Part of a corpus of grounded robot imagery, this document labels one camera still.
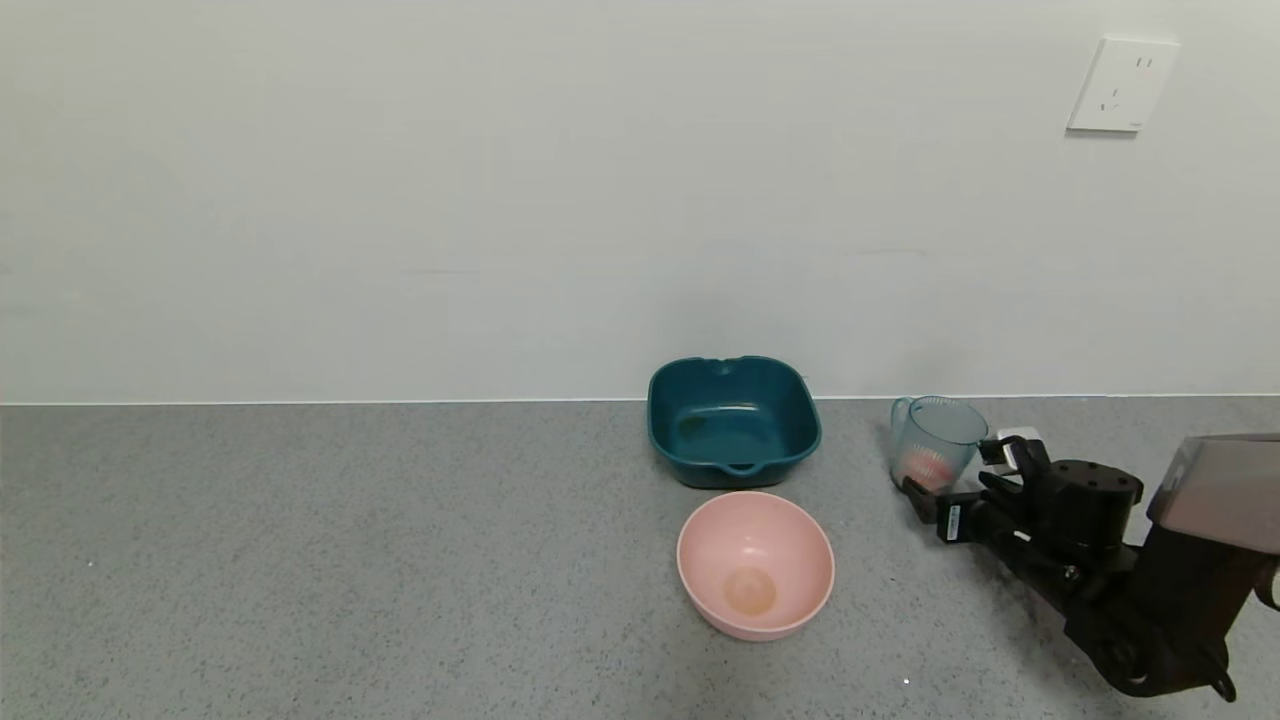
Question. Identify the translucent blue ribbed cup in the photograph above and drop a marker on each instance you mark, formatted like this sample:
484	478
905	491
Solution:
940	432

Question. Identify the red and white candy pieces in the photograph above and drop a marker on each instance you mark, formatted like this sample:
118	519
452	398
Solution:
928	465

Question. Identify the pink round bowl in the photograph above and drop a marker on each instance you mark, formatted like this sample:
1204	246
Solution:
755	560

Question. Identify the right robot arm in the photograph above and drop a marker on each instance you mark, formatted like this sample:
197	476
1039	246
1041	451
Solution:
1180	590

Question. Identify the dark teal square basin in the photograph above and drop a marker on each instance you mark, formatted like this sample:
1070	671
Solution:
770	440

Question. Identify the white wall socket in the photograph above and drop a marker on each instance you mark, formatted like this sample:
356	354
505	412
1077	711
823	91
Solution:
1123	85

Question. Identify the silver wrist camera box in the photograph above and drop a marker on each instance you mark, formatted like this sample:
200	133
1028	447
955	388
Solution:
1022	440

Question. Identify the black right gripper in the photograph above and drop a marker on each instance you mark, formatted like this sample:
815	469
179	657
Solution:
952	522

